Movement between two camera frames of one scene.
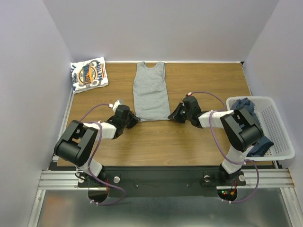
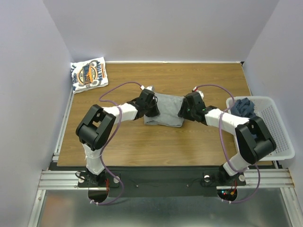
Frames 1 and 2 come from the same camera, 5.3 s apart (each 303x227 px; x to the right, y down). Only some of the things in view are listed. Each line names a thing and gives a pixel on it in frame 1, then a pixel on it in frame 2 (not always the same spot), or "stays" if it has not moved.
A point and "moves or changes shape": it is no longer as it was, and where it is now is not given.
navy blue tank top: (248, 106) stays
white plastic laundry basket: (272, 126) stays
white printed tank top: (89, 74) stays
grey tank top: (151, 98) moves or changes shape
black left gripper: (134, 120) → (155, 112)
